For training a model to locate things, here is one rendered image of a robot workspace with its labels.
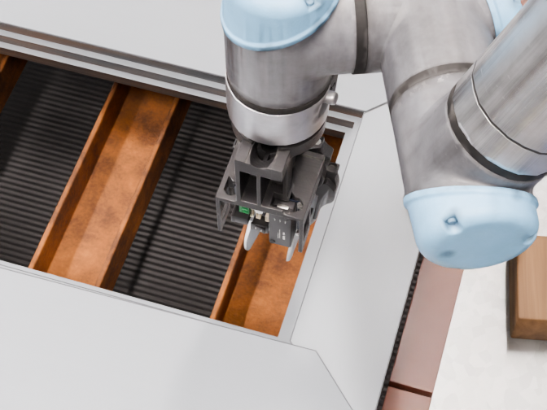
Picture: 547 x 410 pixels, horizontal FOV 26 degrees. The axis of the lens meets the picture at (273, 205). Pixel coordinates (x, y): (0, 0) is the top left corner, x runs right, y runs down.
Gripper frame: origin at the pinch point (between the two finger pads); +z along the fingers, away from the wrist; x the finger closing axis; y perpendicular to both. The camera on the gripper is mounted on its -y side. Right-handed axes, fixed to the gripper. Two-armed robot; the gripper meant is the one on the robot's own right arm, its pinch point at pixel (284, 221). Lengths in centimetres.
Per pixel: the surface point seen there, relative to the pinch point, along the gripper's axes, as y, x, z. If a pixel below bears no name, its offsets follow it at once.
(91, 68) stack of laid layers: -16.4, -26.0, 8.0
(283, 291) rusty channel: -4.4, -1.2, 22.6
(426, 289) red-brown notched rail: -1.4, 13.5, 8.1
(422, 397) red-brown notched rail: 9.2, 15.6, 8.1
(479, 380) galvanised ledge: -0.5, 20.9, 22.7
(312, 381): 11.6, 6.1, 5.5
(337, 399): 12.6, 8.6, 5.5
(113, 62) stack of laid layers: -17.1, -23.6, 6.9
